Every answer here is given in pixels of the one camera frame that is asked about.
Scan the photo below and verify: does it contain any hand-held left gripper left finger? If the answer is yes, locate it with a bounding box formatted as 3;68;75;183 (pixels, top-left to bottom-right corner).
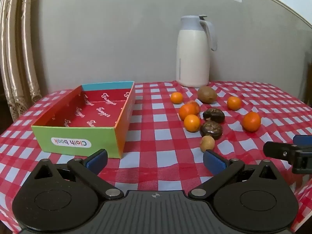
32;149;124;199

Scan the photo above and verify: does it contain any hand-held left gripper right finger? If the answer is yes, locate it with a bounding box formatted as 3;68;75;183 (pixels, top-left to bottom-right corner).
188;150;284;200

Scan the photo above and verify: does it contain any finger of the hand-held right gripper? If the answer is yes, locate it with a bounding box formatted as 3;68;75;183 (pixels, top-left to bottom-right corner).
292;135;312;148
263;141;312;175

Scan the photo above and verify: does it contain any small tan longan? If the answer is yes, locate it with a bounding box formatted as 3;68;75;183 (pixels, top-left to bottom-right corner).
200;136;216;153

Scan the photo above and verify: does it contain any dark wrinkled fruit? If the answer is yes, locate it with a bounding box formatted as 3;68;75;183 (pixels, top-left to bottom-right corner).
203;108;225;123
200;121;223;140

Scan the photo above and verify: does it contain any large orange tangerine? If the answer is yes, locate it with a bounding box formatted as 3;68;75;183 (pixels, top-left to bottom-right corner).
179;101;201;121
242;111;261;133

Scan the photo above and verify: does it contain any small orange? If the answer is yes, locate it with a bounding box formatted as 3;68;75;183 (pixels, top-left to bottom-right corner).
170;92;183;104
184;114;201;133
227;96;242;111

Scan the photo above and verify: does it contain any colourful cardboard box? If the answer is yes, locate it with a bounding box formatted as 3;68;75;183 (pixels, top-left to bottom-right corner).
31;81;136;159

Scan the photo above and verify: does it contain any brown kiwi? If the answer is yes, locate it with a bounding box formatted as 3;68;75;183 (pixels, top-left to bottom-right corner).
197;86;217;104

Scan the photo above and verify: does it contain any red checked tablecloth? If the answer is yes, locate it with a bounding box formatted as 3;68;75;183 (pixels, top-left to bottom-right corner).
0;80;312;234

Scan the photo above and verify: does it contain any white thermos jug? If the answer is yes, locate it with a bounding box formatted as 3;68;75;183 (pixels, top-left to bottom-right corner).
176;15;218;88

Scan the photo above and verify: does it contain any beige satin curtain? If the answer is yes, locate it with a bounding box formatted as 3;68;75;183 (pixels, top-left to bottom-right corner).
0;0;43;123

